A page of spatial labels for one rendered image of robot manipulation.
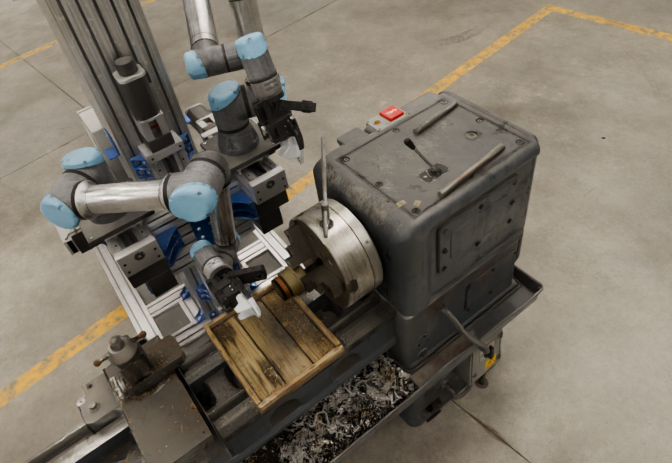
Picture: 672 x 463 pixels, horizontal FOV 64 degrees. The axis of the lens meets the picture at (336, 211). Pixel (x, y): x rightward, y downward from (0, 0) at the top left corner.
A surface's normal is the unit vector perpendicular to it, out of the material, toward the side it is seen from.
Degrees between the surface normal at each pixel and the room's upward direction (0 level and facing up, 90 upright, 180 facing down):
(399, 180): 0
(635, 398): 0
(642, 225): 0
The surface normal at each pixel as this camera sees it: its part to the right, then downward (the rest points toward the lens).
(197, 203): -0.02, 0.70
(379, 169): -0.12, -0.71
